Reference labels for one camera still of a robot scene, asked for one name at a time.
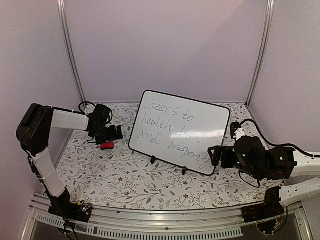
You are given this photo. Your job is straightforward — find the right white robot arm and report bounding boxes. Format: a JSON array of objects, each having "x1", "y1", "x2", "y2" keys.
[{"x1": 207, "y1": 135, "x2": 320, "y2": 218}]

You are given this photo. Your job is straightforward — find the red whiteboard eraser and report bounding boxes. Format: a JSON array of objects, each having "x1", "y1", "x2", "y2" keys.
[{"x1": 99, "y1": 141, "x2": 114, "y2": 150}]

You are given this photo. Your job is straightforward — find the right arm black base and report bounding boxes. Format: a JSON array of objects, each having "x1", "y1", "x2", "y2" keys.
[{"x1": 241, "y1": 186, "x2": 288, "y2": 235}]

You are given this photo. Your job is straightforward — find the white whiteboard black frame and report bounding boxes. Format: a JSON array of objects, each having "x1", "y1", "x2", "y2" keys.
[{"x1": 128, "y1": 90, "x2": 231, "y2": 176}]

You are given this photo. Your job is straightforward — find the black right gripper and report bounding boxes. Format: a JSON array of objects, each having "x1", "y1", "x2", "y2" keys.
[{"x1": 207, "y1": 145, "x2": 261, "y2": 180}]

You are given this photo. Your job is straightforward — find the aluminium frame post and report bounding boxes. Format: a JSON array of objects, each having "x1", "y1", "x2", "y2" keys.
[
  {"x1": 244, "y1": 0, "x2": 275, "y2": 106},
  {"x1": 56, "y1": 0, "x2": 86, "y2": 102}
]

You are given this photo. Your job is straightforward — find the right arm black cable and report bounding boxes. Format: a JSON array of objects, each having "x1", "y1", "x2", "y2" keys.
[{"x1": 236, "y1": 118, "x2": 320, "y2": 158}]

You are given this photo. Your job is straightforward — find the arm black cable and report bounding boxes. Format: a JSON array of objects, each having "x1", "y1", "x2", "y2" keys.
[
  {"x1": 78, "y1": 101, "x2": 96, "y2": 116},
  {"x1": 236, "y1": 118, "x2": 320, "y2": 158}
]

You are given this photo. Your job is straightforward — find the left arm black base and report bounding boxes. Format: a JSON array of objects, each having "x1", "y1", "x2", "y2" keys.
[{"x1": 47, "y1": 189, "x2": 92, "y2": 223}]

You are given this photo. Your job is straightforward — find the aluminium front rail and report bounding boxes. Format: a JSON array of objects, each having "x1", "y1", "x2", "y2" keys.
[{"x1": 21, "y1": 193, "x2": 314, "y2": 240}]

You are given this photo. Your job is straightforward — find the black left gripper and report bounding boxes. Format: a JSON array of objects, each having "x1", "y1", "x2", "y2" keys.
[{"x1": 92, "y1": 124, "x2": 123, "y2": 145}]

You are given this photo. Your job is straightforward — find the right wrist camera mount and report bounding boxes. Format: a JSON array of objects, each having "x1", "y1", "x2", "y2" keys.
[{"x1": 230, "y1": 121, "x2": 243, "y2": 141}]

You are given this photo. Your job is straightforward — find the right aluminium frame post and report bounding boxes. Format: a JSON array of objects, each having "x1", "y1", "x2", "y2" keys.
[{"x1": 244, "y1": 0, "x2": 275, "y2": 106}]

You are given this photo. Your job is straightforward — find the black whiteboard stand foot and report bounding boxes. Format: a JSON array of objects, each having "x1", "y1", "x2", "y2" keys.
[{"x1": 150, "y1": 156, "x2": 157, "y2": 165}]

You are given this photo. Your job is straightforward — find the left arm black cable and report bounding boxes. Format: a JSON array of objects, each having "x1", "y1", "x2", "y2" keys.
[{"x1": 78, "y1": 101, "x2": 96, "y2": 116}]

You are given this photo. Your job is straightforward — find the left aluminium frame post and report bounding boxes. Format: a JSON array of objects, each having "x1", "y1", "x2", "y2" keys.
[{"x1": 56, "y1": 0, "x2": 86, "y2": 102}]

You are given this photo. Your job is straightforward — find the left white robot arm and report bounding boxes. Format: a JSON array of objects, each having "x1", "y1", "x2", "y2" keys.
[{"x1": 16, "y1": 103, "x2": 123, "y2": 198}]

